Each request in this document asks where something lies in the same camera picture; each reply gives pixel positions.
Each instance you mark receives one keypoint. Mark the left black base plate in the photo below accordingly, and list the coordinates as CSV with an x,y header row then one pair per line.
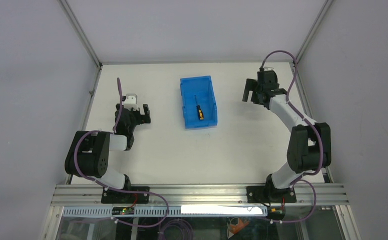
x,y
114,197

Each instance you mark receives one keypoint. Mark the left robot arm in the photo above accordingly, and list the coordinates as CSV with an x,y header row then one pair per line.
x,y
88,155

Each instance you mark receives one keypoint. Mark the aluminium front rail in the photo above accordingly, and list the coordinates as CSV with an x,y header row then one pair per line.
x,y
330,194

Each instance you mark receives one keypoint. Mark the orange object below table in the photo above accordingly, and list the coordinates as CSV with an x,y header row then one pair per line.
x,y
236,224

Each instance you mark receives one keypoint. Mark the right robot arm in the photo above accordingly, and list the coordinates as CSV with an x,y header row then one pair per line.
x,y
309,143

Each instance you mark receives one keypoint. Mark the right aluminium frame post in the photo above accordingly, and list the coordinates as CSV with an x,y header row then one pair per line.
x,y
314,28

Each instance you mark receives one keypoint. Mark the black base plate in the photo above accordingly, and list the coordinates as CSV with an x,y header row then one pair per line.
x,y
114,197
266,195

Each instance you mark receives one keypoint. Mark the black yellow screwdriver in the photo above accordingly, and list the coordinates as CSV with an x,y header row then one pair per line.
x,y
200,112

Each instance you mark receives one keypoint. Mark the white slotted cable duct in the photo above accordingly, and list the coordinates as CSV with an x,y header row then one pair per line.
x,y
161,211

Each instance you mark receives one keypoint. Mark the blue plastic bin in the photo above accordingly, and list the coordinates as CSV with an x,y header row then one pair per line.
x,y
202,87

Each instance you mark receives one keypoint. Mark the left aluminium frame post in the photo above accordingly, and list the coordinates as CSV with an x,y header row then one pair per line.
x,y
67,9

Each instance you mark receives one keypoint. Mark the aluminium frame post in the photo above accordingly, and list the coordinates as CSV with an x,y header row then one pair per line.
x,y
67,9
314,28

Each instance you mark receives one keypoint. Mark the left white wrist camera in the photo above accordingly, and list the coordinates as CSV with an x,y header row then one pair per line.
x,y
130,102

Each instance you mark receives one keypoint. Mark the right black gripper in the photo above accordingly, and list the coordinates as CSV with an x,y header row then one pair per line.
x,y
256,93

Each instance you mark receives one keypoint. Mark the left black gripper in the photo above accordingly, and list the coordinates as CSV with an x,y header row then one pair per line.
x,y
133,114

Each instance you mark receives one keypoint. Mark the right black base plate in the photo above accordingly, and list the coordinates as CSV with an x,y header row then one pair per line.
x,y
266,195

